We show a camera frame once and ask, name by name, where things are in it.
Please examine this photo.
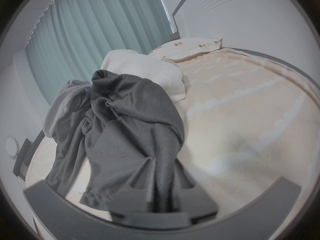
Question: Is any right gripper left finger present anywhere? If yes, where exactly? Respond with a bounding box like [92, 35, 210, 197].
[110, 158, 155, 216]

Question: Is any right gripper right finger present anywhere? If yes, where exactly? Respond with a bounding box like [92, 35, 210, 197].
[175, 163, 217, 218]

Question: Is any black T-shirt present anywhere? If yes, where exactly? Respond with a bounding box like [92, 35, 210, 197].
[45, 69, 198, 213]

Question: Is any bed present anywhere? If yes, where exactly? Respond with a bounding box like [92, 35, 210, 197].
[24, 0, 320, 224]

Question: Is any pile of clothes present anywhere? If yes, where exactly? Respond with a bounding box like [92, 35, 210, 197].
[44, 49, 187, 138]

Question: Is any round white mirror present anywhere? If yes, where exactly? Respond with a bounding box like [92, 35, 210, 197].
[5, 135, 20, 157]

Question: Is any white printed pillow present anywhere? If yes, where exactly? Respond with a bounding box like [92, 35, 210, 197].
[149, 37, 222, 61]

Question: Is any blue-green curtain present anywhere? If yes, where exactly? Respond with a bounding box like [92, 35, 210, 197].
[25, 0, 175, 107]

